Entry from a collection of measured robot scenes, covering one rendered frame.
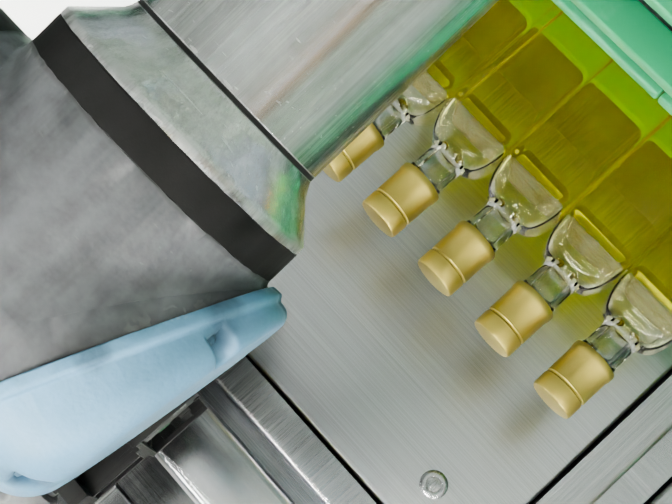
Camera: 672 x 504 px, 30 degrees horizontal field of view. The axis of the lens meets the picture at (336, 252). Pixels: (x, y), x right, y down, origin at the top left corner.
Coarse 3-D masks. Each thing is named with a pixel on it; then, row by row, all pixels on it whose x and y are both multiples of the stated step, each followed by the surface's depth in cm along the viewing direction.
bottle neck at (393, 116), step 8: (392, 104) 91; (384, 112) 91; (392, 112) 91; (400, 112) 91; (376, 120) 90; (384, 120) 91; (392, 120) 91; (400, 120) 91; (384, 128) 91; (392, 128) 91; (384, 136) 91
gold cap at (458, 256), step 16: (464, 224) 88; (448, 240) 88; (464, 240) 87; (480, 240) 87; (432, 256) 87; (448, 256) 87; (464, 256) 87; (480, 256) 88; (432, 272) 87; (448, 272) 87; (464, 272) 87; (448, 288) 87
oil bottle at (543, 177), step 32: (576, 96) 89; (608, 96) 89; (640, 96) 89; (544, 128) 88; (576, 128) 88; (608, 128) 88; (640, 128) 88; (512, 160) 88; (544, 160) 88; (576, 160) 88; (608, 160) 88; (512, 192) 87; (544, 192) 87; (576, 192) 87; (544, 224) 88
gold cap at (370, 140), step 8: (368, 128) 90; (376, 128) 90; (360, 136) 90; (368, 136) 90; (376, 136) 90; (352, 144) 90; (360, 144) 90; (368, 144) 90; (376, 144) 91; (344, 152) 90; (352, 152) 90; (360, 152) 90; (368, 152) 91; (336, 160) 90; (344, 160) 90; (352, 160) 90; (360, 160) 91; (328, 168) 90; (336, 168) 90; (344, 168) 90; (352, 168) 91; (336, 176) 90; (344, 176) 91
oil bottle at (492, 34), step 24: (504, 0) 91; (528, 0) 91; (480, 24) 91; (504, 24) 91; (528, 24) 91; (456, 48) 90; (480, 48) 90; (504, 48) 91; (432, 72) 90; (456, 72) 90; (408, 96) 90; (432, 96) 90; (408, 120) 92; (432, 120) 92
